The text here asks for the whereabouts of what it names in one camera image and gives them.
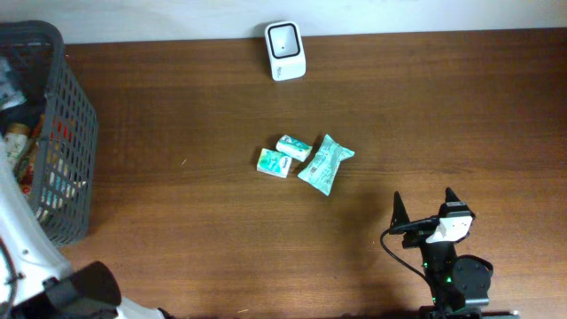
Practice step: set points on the green wet wipes pack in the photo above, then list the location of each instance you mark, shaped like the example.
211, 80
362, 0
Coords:
322, 169

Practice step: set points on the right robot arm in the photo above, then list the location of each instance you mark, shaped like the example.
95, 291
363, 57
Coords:
459, 284

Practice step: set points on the white tube with bamboo print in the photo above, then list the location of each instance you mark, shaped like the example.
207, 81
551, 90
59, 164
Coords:
15, 138

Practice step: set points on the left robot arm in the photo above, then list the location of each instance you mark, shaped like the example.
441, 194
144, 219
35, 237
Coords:
37, 281

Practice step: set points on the orange spaghetti packet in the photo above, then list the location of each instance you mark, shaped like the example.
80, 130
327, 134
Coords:
27, 164

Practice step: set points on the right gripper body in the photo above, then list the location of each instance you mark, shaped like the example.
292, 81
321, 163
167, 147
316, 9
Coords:
417, 232

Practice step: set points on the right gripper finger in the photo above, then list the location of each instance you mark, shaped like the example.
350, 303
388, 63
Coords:
450, 196
399, 213

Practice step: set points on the Kleenex tissue pack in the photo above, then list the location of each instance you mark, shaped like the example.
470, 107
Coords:
294, 148
274, 163

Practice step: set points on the grey plastic mesh basket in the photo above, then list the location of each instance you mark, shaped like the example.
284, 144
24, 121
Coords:
66, 143

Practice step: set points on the white barcode scanner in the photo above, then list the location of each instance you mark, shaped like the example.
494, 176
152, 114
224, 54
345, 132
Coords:
286, 53

